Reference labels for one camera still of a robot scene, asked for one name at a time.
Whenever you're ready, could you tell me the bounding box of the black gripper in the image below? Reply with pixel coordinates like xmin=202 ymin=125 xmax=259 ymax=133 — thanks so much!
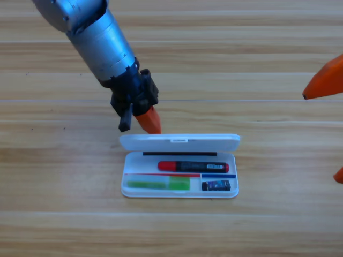
xmin=101 ymin=63 xmax=162 ymax=134

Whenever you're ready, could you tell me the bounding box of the white Unitree pencil case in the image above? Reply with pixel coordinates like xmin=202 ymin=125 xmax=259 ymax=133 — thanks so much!
xmin=119 ymin=133 xmax=241 ymax=199

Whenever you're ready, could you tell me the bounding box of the red and black marker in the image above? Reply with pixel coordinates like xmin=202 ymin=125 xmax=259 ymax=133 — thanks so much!
xmin=157 ymin=160 xmax=230 ymax=173

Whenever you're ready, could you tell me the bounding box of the green and white highlighter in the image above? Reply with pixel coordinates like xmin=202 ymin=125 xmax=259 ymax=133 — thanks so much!
xmin=126 ymin=175 xmax=191 ymax=191

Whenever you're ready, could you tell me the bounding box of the black eraser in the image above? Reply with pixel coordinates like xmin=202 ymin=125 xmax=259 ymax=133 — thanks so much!
xmin=201 ymin=179 xmax=232 ymax=192

